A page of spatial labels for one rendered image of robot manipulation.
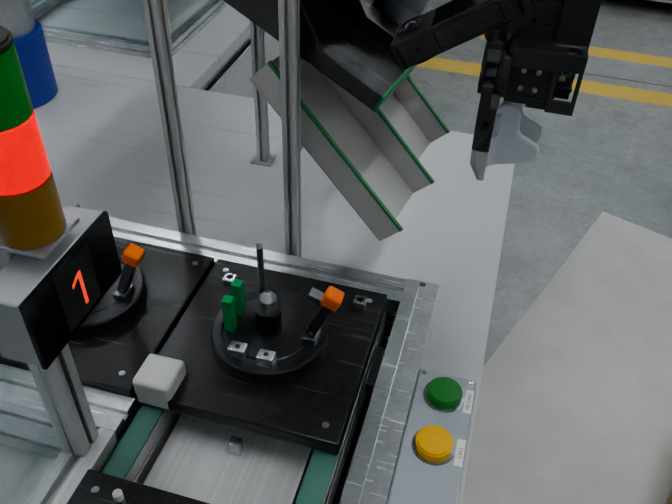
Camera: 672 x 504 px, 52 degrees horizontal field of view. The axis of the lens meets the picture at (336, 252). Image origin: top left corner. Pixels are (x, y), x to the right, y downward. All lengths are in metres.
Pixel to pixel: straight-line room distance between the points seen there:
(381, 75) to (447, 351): 0.39
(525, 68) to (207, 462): 0.53
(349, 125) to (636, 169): 2.28
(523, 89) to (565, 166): 2.47
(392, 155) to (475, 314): 0.27
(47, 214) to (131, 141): 0.91
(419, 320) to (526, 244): 1.73
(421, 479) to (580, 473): 0.25
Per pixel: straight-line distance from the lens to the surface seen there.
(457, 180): 1.33
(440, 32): 0.61
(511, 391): 0.98
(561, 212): 2.81
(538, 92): 0.62
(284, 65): 0.85
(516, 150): 0.65
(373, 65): 0.92
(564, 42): 0.61
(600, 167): 3.14
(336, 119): 1.00
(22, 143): 0.52
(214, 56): 1.77
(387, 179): 1.03
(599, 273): 1.20
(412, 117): 1.17
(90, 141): 1.47
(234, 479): 0.81
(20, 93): 0.51
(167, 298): 0.92
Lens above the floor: 1.60
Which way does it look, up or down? 41 degrees down
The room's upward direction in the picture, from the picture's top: 2 degrees clockwise
